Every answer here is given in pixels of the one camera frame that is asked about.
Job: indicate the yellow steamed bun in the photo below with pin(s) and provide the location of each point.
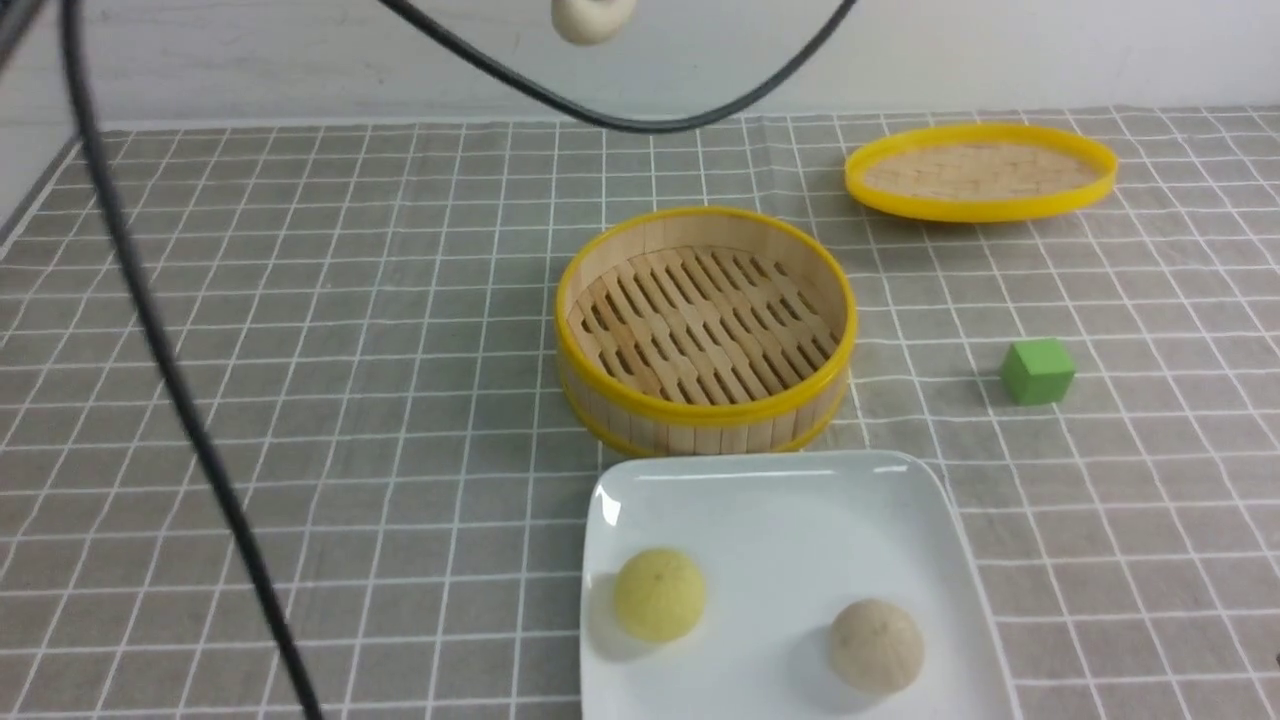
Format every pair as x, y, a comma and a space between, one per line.
659, 595

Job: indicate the white steamed bun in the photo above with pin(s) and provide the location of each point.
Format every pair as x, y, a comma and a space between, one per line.
588, 23

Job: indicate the beige steamed bun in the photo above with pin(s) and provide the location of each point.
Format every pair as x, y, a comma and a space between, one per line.
876, 647

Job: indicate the white square plate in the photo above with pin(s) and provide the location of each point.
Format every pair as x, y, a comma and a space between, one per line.
785, 542

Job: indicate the bamboo steamer basket yellow rim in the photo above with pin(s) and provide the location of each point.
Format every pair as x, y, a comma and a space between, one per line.
705, 331

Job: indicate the grey checked tablecloth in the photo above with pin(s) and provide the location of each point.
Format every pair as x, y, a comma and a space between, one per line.
363, 314

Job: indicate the yellow rimmed bamboo steamer lid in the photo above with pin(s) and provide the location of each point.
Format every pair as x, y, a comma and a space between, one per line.
981, 173

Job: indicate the green cube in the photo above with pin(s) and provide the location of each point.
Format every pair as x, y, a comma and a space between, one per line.
1037, 372

